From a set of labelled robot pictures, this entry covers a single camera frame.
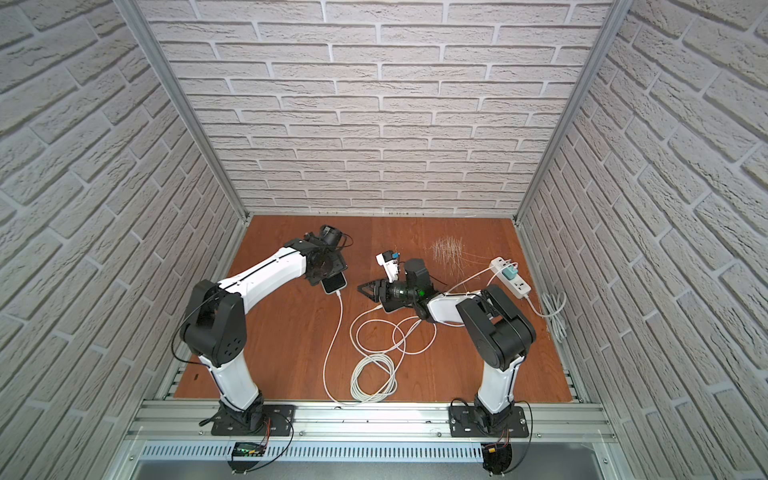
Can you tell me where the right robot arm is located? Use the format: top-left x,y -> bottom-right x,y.
357,259 -> 536,435

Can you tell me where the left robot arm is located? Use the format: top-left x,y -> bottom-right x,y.
179,225 -> 347,431

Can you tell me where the right controller board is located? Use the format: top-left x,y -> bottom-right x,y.
481,443 -> 513,475

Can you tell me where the left controller board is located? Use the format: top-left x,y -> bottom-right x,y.
231,442 -> 267,460

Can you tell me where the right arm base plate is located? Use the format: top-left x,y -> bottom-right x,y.
448,405 -> 530,440

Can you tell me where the controller board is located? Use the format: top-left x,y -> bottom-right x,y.
231,442 -> 267,460
481,443 -> 513,475

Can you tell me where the power strip white cord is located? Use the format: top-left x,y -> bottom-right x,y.
524,290 -> 568,343

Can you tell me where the aluminium front rail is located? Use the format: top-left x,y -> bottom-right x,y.
125,400 -> 618,443

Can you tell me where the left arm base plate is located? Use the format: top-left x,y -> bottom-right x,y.
211,402 -> 296,437

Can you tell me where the white USB charging cable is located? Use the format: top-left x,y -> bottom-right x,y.
322,290 -> 361,408

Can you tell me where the teal charger plug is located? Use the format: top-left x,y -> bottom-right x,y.
501,266 -> 518,281

